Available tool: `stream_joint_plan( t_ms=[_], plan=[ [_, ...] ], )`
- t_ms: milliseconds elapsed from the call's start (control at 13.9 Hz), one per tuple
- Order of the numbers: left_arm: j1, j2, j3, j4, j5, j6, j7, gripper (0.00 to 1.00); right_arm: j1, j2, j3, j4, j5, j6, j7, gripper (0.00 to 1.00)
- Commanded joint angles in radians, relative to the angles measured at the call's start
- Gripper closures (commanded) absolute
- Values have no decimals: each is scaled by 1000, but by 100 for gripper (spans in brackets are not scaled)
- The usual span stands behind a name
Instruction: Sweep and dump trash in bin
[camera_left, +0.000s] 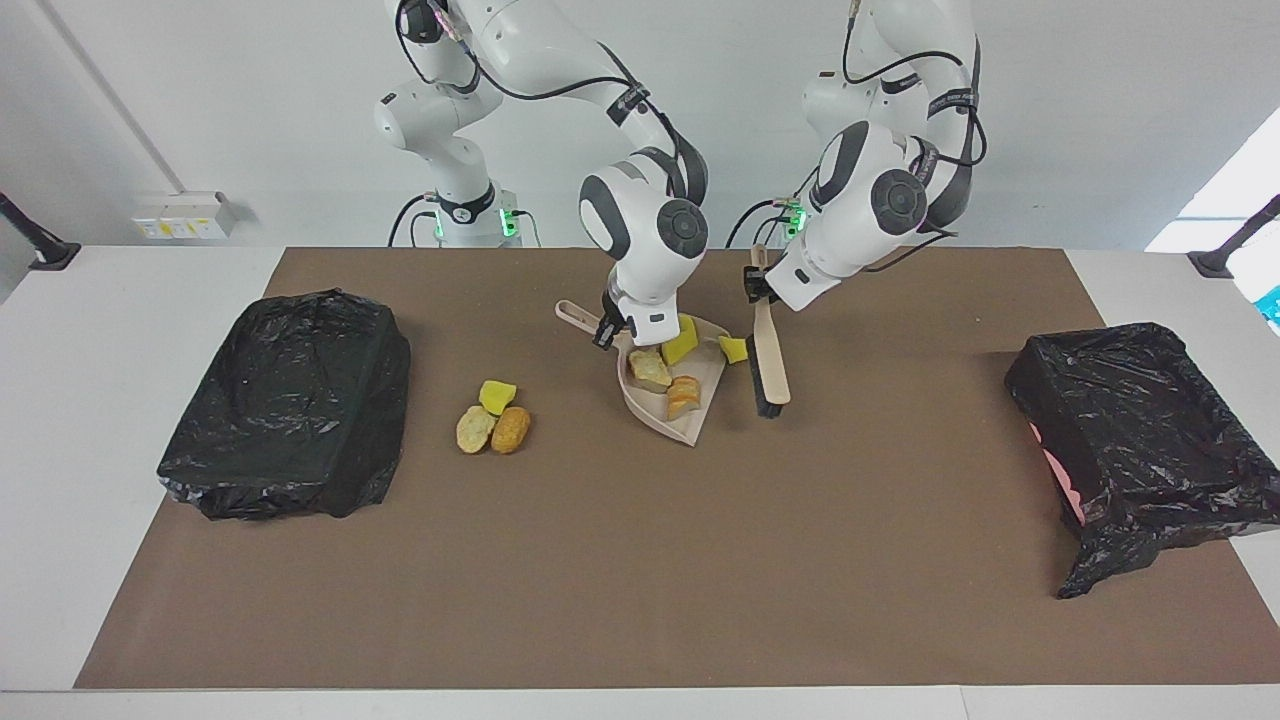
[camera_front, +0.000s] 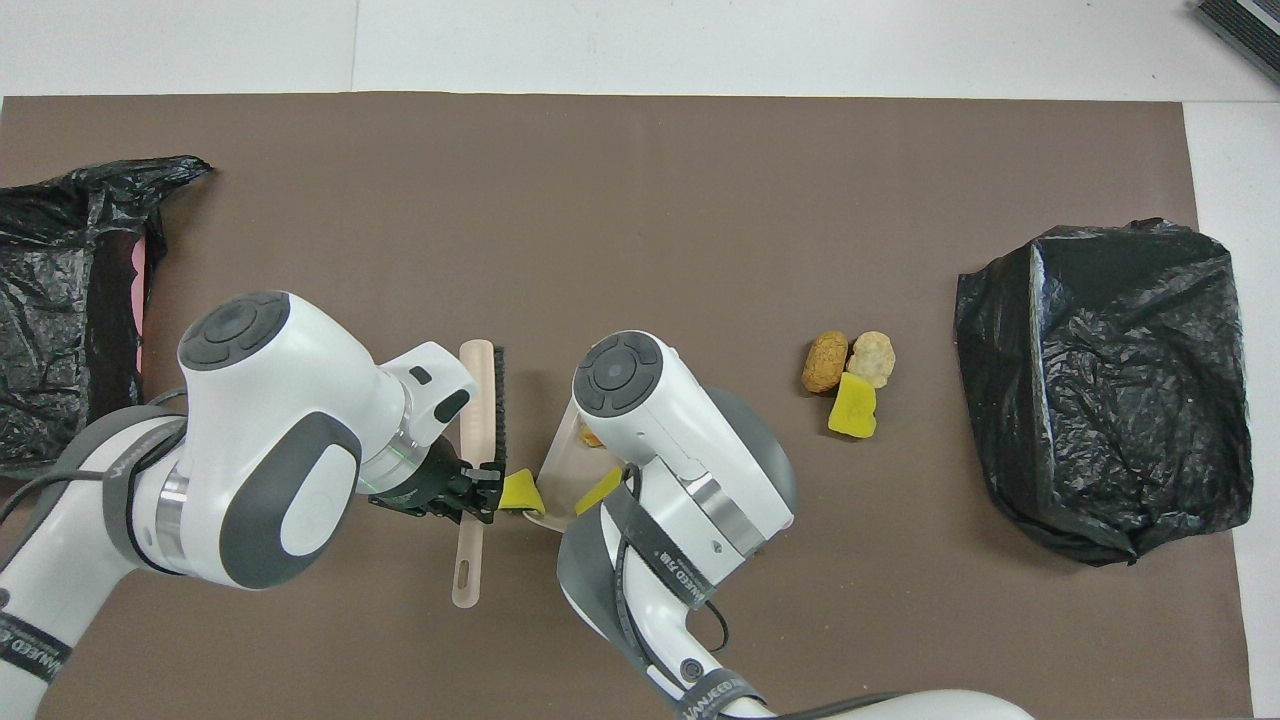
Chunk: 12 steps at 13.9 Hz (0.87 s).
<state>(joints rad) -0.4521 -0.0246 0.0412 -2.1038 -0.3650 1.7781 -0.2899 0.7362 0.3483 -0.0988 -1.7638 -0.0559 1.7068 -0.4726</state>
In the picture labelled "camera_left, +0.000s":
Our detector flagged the right black-bagged bin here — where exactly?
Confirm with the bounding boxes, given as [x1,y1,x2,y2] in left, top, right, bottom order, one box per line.
[1005,322,1280,601]

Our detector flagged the brown table mat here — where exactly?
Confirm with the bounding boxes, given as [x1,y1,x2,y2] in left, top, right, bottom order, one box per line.
[75,247,1280,691]

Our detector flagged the black camera stand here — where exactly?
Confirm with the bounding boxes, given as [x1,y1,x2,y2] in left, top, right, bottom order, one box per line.
[1188,195,1280,279]
[0,192,81,272]

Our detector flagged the beige hand brush black bristles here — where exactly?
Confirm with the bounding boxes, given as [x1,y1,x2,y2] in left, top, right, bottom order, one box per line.
[747,243,791,419]

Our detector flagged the pale crusty bread piece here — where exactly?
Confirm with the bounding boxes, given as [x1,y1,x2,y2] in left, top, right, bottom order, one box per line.
[628,348,673,393]

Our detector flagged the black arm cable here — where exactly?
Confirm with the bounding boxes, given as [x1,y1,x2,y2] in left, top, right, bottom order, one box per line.
[843,0,989,273]
[398,0,709,181]

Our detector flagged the yellow notched sponge piece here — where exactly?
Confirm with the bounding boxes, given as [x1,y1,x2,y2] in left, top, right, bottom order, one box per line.
[662,315,699,367]

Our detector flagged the pale knobbly lump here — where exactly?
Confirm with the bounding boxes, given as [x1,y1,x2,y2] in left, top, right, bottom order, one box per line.
[456,404,498,455]

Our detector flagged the white wall socket box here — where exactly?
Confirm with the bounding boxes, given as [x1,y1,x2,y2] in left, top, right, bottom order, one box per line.
[132,191,239,241]

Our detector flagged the black bag covered tray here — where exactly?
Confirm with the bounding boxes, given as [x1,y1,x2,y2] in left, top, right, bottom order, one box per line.
[157,289,412,521]

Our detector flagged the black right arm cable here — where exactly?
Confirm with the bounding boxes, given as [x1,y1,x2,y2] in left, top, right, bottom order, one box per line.
[398,0,709,181]

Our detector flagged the pink plastic bin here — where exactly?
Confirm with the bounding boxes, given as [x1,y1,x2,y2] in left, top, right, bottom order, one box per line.
[1030,420,1087,528]

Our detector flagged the beige plastic dustpan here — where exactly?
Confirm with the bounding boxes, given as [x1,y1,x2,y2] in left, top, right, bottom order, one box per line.
[555,299,729,448]

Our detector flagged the black base power cable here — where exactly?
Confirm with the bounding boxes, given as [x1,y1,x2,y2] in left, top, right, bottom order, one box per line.
[388,193,433,248]
[725,160,823,249]

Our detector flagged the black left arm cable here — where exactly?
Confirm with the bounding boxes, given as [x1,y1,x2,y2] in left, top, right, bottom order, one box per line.
[843,0,989,273]

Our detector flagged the brown potato shaped lump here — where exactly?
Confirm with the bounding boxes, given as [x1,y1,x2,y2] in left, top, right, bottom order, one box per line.
[491,406,532,455]

